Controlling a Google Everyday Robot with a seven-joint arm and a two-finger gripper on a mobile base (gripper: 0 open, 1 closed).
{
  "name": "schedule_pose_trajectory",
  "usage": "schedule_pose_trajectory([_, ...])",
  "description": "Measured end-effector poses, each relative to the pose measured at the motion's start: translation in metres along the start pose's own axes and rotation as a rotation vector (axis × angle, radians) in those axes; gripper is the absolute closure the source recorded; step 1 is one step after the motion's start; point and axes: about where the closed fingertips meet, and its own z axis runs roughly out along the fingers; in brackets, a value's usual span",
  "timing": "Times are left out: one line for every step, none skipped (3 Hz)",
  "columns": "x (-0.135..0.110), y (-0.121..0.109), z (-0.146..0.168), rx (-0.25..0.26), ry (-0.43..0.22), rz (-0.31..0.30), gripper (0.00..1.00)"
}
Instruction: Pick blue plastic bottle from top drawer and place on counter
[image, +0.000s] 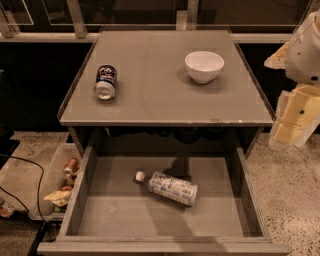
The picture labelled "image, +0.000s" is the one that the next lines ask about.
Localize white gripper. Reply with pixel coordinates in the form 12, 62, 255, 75
264, 10, 320, 149

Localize clear plastic bottle blue label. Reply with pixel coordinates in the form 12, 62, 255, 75
135, 171, 198, 207

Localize grey counter cabinet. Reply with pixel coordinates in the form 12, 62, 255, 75
56, 29, 277, 158

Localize grey open top drawer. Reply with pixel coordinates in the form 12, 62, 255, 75
38, 148, 291, 256

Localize white ceramic bowl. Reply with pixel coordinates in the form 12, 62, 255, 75
185, 51, 225, 84

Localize blue aluminium can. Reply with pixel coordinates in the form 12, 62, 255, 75
94, 65, 117, 100

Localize orange soda can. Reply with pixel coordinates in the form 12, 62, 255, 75
63, 158, 79, 177

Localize yellow snack bag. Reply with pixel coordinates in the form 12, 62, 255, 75
44, 190, 72, 207

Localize clear plastic storage bin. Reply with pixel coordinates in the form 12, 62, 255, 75
29, 143, 81, 221

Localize metal window railing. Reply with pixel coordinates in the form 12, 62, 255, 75
0, 0, 320, 42

